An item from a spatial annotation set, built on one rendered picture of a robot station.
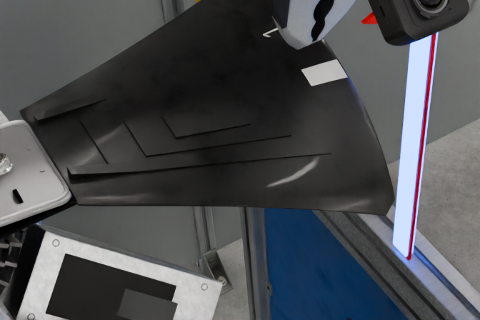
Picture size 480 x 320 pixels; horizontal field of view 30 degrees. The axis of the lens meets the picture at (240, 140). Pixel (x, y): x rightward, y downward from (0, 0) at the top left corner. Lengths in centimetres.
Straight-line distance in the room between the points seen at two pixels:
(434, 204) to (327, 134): 151
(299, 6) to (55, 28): 89
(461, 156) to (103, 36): 108
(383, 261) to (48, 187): 48
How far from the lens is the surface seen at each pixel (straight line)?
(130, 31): 150
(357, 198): 62
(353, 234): 100
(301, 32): 61
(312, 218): 113
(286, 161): 61
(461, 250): 206
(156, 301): 72
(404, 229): 90
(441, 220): 211
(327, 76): 67
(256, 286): 142
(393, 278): 97
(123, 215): 176
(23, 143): 61
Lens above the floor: 159
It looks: 44 degrees down
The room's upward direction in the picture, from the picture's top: 5 degrees counter-clockwise
